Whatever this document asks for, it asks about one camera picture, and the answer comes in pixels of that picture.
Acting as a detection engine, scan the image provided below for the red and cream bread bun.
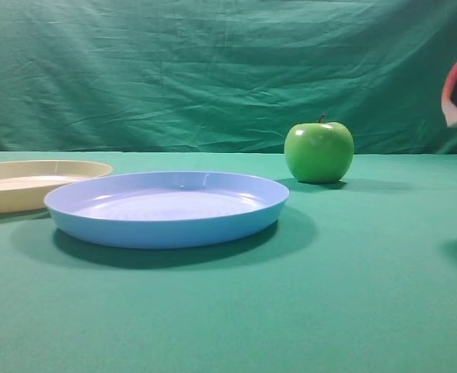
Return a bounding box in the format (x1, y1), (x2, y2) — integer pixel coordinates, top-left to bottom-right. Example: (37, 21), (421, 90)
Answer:
(441, 62), (457, 128)

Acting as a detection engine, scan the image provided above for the blue plastic plate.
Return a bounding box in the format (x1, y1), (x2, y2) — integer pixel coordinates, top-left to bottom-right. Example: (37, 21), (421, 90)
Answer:
(44, 171), (290, 249)

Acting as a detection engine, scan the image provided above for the yellow plastic plate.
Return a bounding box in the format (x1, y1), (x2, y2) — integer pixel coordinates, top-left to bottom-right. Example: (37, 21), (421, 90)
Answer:
(0, 160), (113, 214)

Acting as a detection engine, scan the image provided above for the green apple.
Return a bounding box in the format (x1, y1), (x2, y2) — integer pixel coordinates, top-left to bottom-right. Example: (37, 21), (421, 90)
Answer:
(284, 114), (354, 184)

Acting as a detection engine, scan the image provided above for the green backdrop cloth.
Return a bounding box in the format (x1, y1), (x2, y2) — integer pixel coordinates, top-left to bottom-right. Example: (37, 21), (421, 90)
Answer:
(0, 1), (457, 154)

